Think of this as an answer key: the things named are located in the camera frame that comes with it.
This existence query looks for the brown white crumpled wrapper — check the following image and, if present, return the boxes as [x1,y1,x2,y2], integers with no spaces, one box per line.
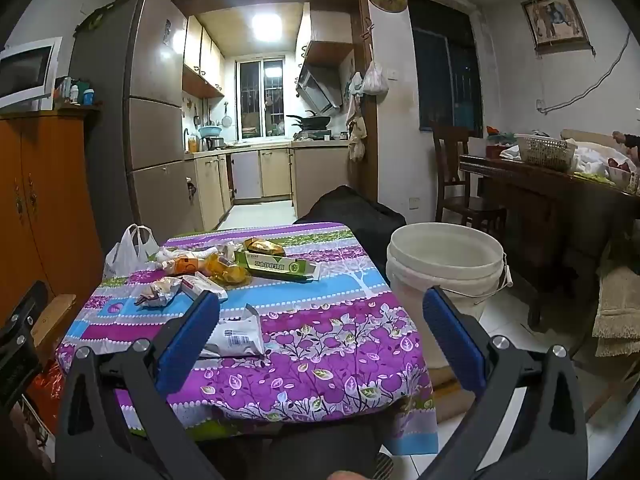
[135,277,187,309]

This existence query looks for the upper kitchen cabinets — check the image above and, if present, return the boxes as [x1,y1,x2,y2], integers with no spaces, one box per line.
[182,15,226,99]

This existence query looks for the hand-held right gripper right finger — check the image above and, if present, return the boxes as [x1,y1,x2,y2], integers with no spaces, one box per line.
[422,286,589,480]

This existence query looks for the green toothpaste box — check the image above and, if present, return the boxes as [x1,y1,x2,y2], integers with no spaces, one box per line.
[234,250,322,284]

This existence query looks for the hanging white plastic bag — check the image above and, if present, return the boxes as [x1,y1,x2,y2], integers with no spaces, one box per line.
[361,60,390,96]

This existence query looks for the black wok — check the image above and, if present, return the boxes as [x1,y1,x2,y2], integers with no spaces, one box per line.
[286,113,332,131]

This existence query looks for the beige refrigerator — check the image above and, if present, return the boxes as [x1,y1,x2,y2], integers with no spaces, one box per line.
[67,0,207,257]

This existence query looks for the white plastic basket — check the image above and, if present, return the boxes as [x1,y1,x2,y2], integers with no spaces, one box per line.
[516,133,578,174]

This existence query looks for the white orange snack packet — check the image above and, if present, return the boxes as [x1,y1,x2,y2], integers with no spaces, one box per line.
[156,254,212,277]

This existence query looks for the wooden board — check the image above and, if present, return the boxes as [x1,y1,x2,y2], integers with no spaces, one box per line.
[30,294,77,357]

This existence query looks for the purple floral printed tablecloth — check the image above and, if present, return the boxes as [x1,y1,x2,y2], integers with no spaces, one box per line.
[56,223,438,457]

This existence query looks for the hanging beige cloth bags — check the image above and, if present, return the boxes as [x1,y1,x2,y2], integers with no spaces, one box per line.
[345,72,369,162]

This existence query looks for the white box red label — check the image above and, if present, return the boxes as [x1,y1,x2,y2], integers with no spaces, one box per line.
[181,274,229,304]

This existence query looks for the orange plastic bag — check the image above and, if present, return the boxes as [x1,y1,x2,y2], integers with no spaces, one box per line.
[22,360,67,436]

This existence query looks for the crumpled white plastic bag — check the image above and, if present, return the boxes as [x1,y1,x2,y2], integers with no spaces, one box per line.
[572,141,626,179]

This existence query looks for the kitchen cabinets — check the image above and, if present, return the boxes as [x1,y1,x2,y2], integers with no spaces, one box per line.
[192,144,352,232]
[182,15,226,99]

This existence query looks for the white blue torn wrapper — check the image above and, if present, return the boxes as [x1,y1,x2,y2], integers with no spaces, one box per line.
[200,304,266,359]

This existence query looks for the lower kitchen cabinets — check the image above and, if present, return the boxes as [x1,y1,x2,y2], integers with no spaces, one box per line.
[192,144,352,232]

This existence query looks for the dark window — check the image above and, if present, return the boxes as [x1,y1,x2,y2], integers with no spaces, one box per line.
[405,0,485,134]

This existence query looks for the dark wooden dining table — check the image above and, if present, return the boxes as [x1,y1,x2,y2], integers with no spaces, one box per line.
[458,152,640,328]

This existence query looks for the white wall cable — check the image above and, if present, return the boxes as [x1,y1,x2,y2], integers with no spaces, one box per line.
[536,30,632,114]

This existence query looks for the steel range hood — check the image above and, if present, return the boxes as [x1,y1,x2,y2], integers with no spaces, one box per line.
[295,62,347,116]

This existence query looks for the white plastic bucket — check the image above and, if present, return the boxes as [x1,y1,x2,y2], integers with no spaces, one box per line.
[385,221,513,371]

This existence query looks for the white microwave oven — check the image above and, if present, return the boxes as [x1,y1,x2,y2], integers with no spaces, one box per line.
[0,36,64,111]

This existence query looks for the ceiling light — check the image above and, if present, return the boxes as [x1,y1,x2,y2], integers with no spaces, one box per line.
[249,11,282,44]

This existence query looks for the yellow orange crumpled wrapper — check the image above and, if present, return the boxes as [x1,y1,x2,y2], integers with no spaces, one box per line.
[207,254,251,287]

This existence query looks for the golden snack wrapper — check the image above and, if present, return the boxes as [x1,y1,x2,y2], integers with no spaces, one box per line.
[243,237,287,257]

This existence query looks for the black cloth cover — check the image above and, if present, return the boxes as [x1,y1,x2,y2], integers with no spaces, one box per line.
[292,185,407,262]

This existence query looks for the kitchen window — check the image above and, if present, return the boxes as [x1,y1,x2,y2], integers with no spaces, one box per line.
[235,57,286,140]

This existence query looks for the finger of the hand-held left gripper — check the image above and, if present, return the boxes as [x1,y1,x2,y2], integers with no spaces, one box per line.
[0,280,49,356]

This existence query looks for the dark wooden chair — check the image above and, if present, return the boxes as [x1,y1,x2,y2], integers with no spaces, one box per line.
[432,122,507,235]

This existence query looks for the orange wooden cabinet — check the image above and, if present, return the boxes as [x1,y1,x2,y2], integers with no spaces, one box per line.
[0,106,107,333]

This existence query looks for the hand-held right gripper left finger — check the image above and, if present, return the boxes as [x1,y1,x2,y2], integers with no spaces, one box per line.
[55,290,226,480]

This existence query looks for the framed wall picture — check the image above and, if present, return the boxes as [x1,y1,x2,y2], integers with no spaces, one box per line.
[521,0,591,52]

